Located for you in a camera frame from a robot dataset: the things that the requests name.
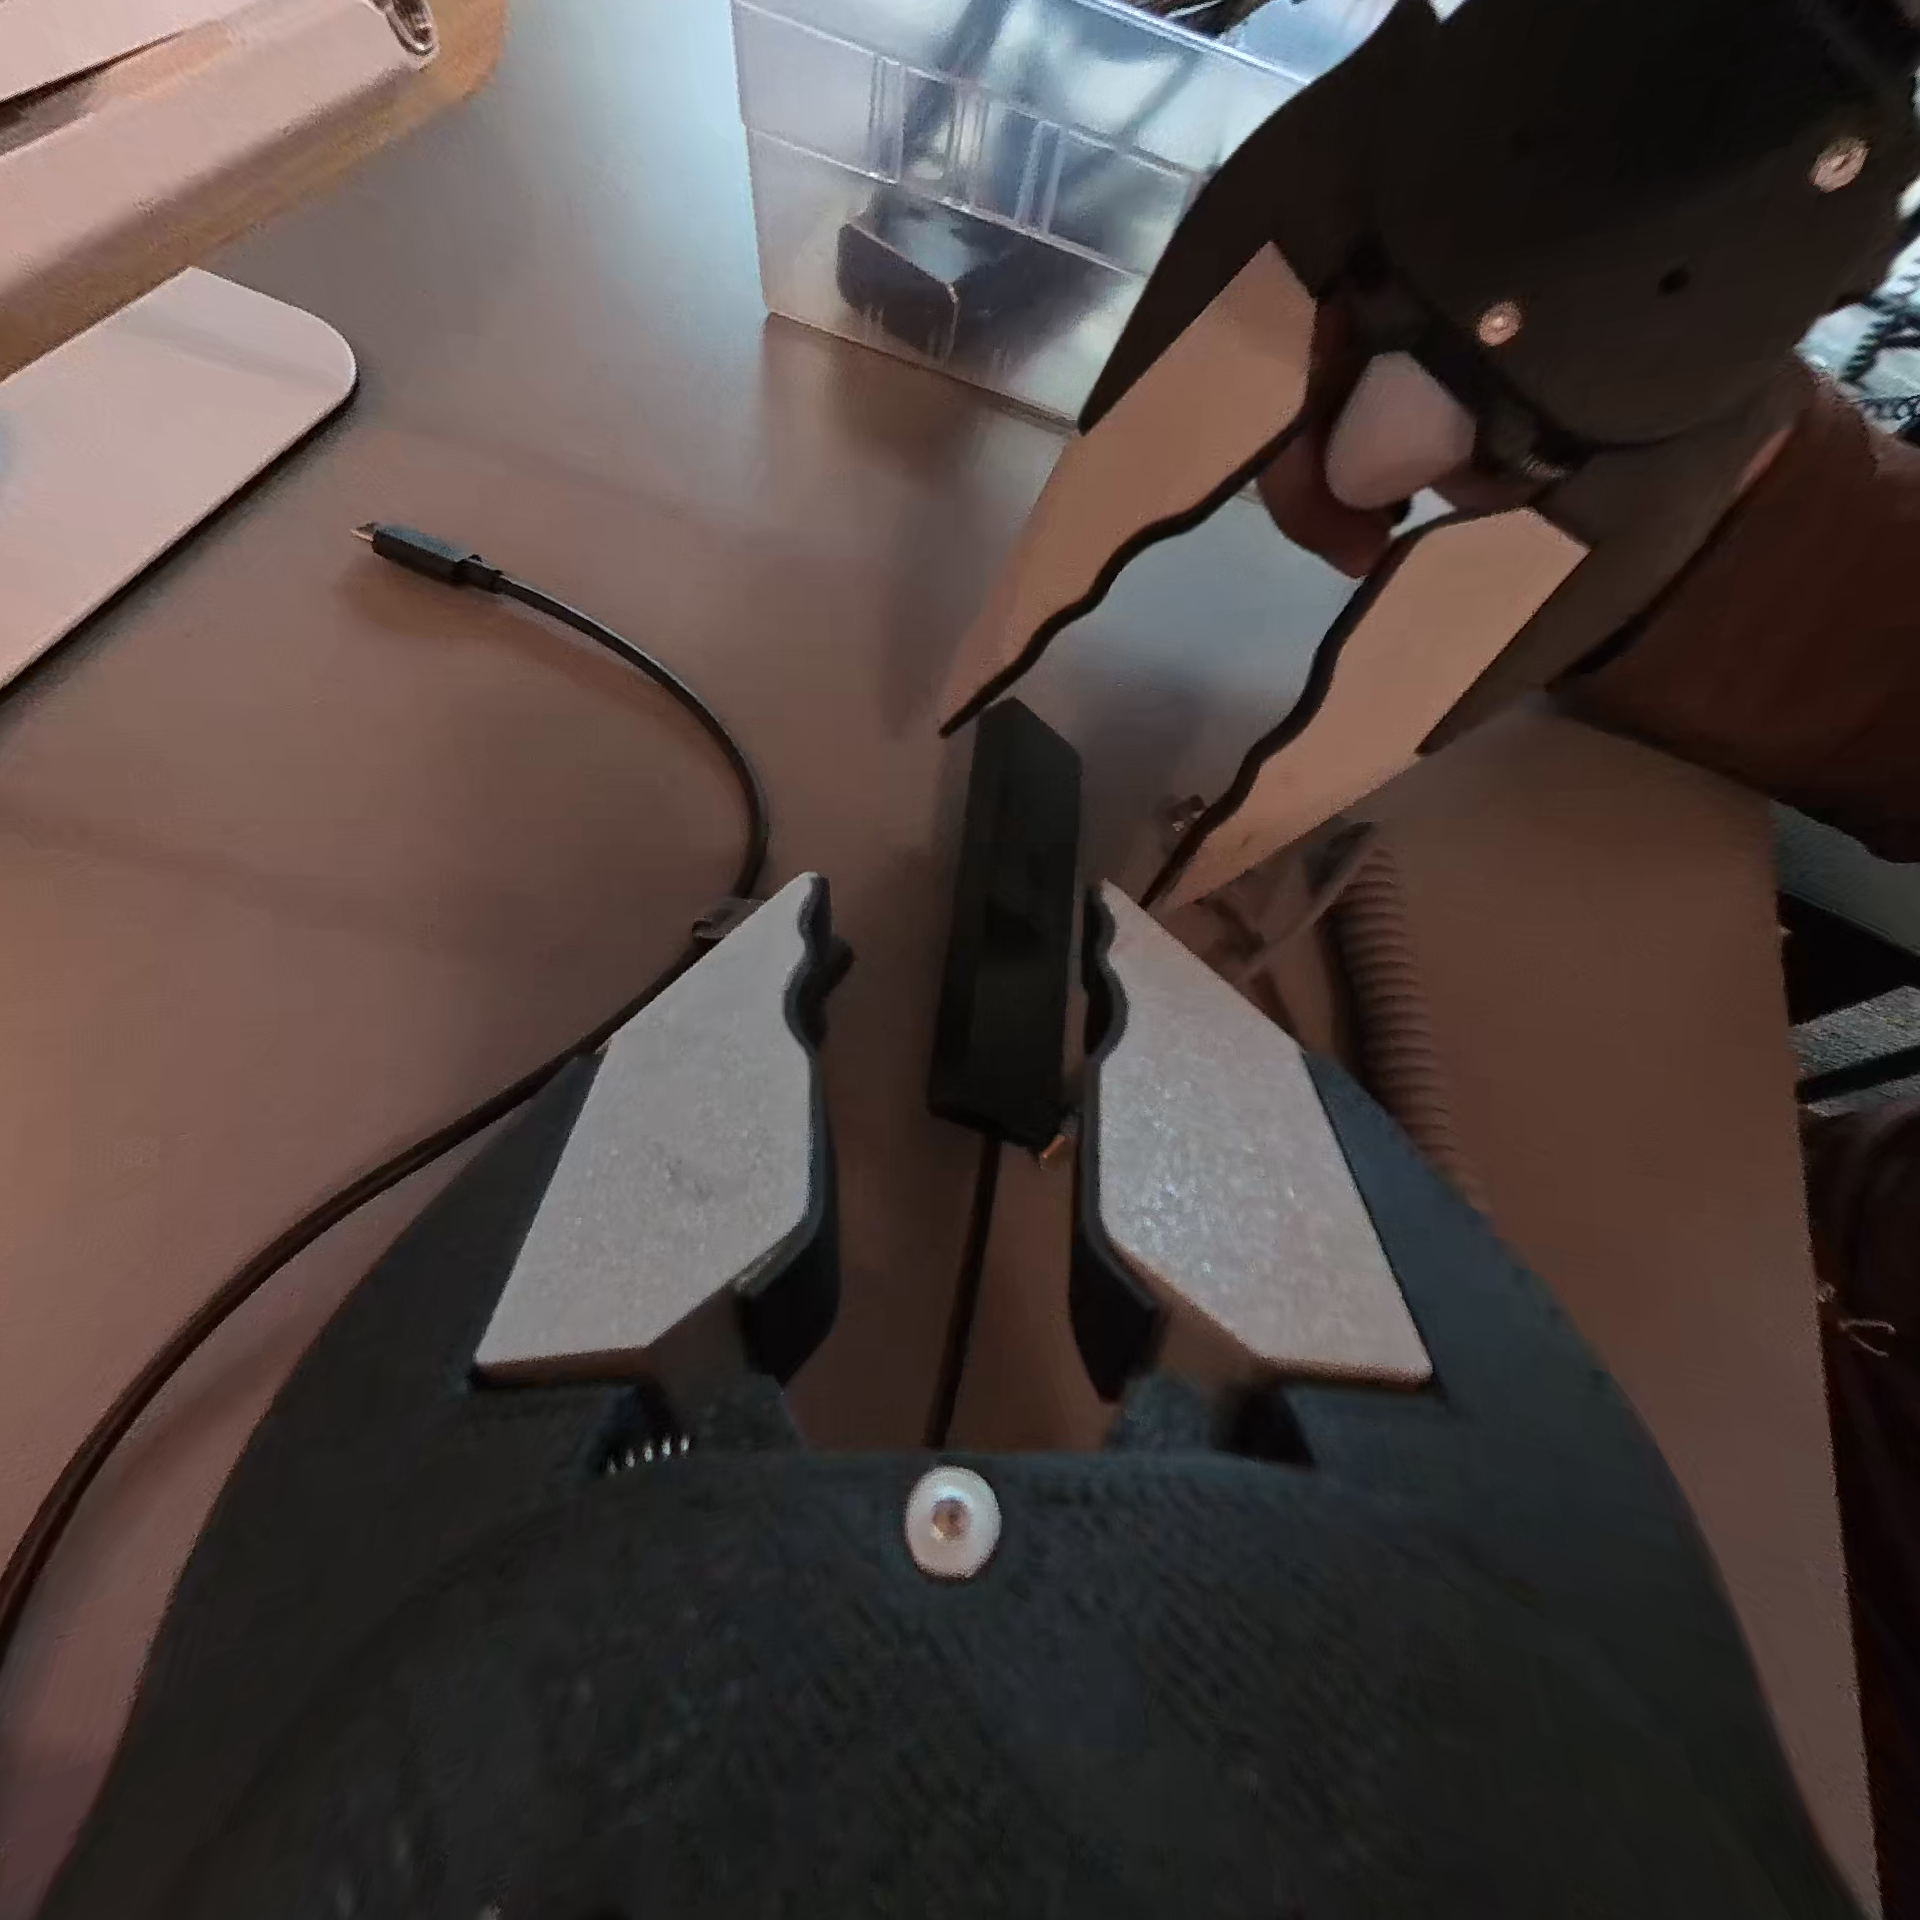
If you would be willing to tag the person's right hand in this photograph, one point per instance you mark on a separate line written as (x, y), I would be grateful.
(1771, 602)

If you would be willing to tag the dark grey usb hub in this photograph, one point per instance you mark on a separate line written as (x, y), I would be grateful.
(899, 288)

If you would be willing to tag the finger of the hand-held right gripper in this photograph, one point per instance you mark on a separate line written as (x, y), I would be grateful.
(1439, 629)
(1185, 439)

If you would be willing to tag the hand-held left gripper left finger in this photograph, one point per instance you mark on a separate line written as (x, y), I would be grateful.
(677, 1185)

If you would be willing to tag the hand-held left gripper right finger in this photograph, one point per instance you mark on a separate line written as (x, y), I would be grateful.
(1246, 1200)

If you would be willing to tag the clear plastic bin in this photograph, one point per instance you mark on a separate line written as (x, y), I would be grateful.
(811, 181)

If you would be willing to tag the black usb hub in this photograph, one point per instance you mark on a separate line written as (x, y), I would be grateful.
(1001, 899)

